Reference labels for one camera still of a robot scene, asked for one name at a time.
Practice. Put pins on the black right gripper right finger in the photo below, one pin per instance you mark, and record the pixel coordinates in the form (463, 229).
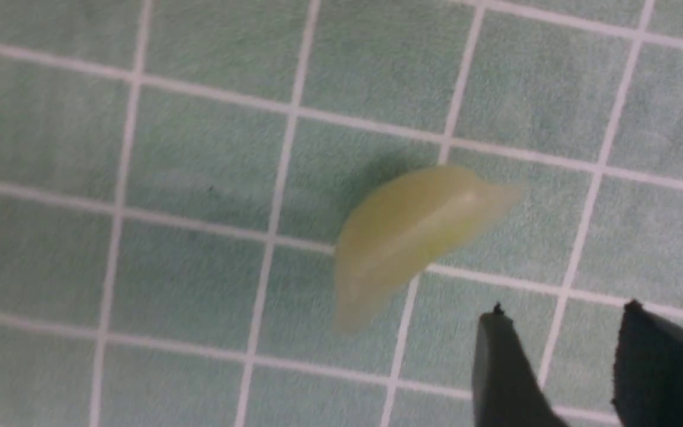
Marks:
(648, 369)

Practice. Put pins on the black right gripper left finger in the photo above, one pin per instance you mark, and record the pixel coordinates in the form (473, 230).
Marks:
(504, 387)

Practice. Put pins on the pale dumpling bottom edge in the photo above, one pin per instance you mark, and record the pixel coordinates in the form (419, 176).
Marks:
(402, 227)

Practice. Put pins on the green checkered tablecloth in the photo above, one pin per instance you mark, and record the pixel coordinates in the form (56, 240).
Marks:
(174, 174)

